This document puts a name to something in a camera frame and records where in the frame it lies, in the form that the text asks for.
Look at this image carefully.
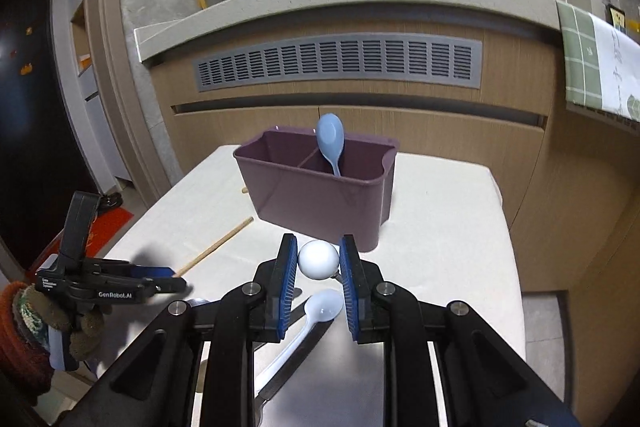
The white shelf unit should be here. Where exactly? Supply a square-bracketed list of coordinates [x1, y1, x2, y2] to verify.
[70, 2, 131, 192]

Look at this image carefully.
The white round-bowl spoon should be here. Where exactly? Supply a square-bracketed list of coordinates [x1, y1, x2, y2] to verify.
[298, 240, 340, 281]

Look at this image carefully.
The purple plastic utensil holder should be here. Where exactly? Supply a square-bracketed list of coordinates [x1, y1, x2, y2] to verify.
[233, 125, 399, 254]

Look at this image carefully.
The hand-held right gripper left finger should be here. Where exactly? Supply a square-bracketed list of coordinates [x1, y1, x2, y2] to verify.
[97, 233, 301, 427]

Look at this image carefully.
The green checked towel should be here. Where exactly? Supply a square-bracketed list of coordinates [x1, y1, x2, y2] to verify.
[556, 1, 640, 130]

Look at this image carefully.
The white long-handled plastic spoon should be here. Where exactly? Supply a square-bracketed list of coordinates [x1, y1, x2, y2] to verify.
[254, 289, 344, 395]

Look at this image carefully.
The grey vent grille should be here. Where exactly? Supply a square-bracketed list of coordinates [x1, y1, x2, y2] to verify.
[194, 33, 485, 92]

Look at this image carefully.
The person's left hand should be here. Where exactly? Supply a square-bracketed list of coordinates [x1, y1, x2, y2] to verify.
[12, 282, 106, 360]

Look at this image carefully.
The wooden kitchen cabinet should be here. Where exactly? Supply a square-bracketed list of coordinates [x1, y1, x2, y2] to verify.
[145, 14, 640, 427]

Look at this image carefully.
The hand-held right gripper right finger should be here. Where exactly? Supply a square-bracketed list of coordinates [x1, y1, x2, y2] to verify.
[340, 234, 583, 427]

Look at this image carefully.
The dark door with stickers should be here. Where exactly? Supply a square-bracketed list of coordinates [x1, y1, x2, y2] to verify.
[0, 0, 101, 268]

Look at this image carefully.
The light blue plastic spoon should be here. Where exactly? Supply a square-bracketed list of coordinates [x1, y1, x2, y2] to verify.
[315, 113, 346, 178]

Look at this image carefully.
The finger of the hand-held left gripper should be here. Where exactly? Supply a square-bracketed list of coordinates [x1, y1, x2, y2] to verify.
[117, 263, 175, 282]
[147, 276, 189, 295]

